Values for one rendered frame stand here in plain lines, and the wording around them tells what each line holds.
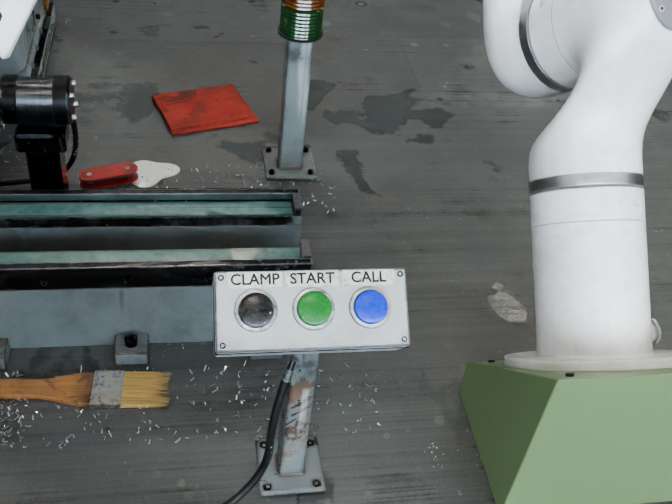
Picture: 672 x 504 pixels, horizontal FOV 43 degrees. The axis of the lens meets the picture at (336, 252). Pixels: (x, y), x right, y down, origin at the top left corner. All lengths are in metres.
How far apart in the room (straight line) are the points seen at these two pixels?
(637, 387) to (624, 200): 0.20
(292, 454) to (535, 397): 0.26
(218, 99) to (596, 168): 0.77
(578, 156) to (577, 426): 0.27
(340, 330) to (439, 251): 0.51
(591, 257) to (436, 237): 0.40
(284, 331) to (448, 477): 0.32
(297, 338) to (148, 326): 0.34
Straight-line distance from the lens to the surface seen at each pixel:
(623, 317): 0.91
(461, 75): 1.67
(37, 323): 1.04
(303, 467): 0.94
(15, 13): 0.77
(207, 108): 1.46
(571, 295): 0.90
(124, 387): 1.01
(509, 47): 0.98
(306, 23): 1.19
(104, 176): 1.29
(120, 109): 1.47
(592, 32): 0.90
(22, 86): 1.07
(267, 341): 0.73
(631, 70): 0.91
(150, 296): 1.00
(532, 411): 0.85
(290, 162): 1.32
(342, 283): 0.74
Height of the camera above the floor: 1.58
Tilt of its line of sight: 41 degrees down
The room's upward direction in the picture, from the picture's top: 8 degrees clockwise
